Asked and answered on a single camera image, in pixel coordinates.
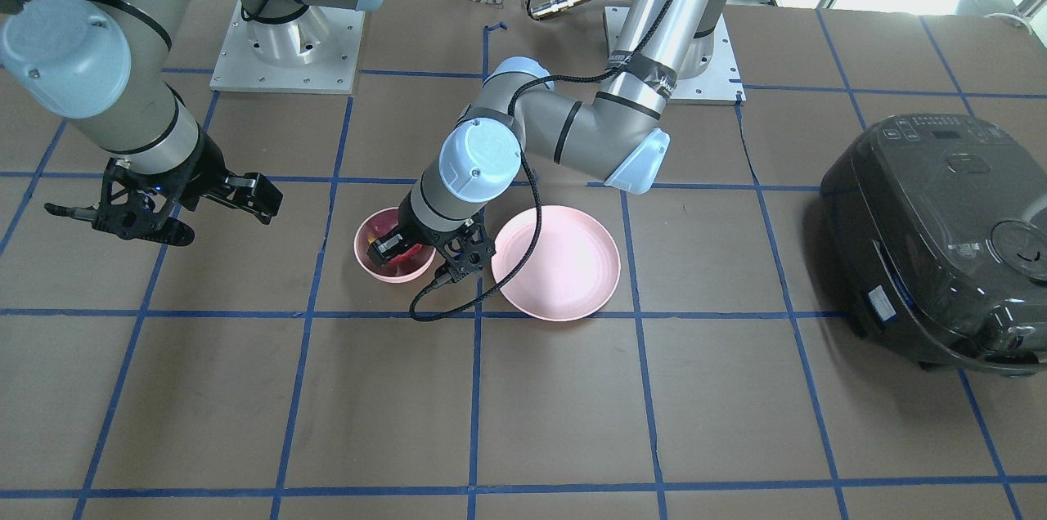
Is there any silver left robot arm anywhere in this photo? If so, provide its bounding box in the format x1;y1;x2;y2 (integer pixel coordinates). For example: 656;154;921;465
367;0;722;280

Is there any red apple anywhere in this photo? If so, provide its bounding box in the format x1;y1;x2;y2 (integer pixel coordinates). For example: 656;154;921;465
367;233;423;273

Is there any silver metal cylinder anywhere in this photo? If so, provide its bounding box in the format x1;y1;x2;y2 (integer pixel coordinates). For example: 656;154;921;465
527;0;591;21

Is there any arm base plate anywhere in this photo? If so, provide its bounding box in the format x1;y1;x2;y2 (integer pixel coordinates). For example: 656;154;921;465
209;6;366;95
597;2;744;113

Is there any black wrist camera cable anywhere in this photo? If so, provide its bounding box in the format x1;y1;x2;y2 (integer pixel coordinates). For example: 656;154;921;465
409;0;712;323

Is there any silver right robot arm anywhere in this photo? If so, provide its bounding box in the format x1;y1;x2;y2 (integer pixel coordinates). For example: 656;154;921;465
2;0;383;247

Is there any pink plate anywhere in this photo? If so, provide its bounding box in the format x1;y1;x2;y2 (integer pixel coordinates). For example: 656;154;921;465
500;204;622;321

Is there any pink bowl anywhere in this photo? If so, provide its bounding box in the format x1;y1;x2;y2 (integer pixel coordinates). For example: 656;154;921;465
353;207;435;282

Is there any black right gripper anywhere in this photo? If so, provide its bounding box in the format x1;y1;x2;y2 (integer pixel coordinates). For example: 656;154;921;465
45;133;284;247

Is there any dark grey rice cooker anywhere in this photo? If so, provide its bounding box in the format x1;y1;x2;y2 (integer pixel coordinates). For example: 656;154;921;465
820;113;1046;376

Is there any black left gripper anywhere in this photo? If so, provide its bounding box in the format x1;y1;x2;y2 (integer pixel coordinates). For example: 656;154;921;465
366;209;495;282

